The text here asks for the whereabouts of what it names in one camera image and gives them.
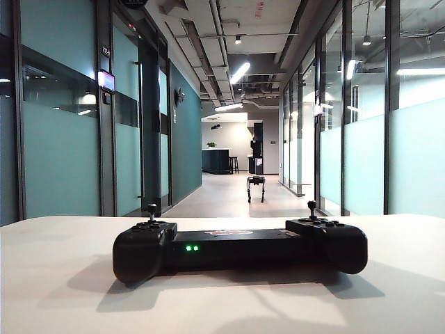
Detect black dual-joystick remote control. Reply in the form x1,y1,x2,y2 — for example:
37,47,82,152
112,200,369,285

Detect black quadruped robot dog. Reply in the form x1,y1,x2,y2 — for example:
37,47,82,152
247,175,266,204

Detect dark counter with white top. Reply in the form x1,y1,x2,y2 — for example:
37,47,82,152
201,148,234,175

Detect black kiosk machine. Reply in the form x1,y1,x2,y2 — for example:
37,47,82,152
248,121,265,175

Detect long linear ceiling light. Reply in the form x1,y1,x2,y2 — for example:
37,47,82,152
229,62,252,85
213,102,245,113

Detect glowing room display sign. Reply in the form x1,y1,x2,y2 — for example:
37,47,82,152
97,70,117,93

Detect long vertical door handle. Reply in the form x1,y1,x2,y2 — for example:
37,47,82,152
133,60,143,200

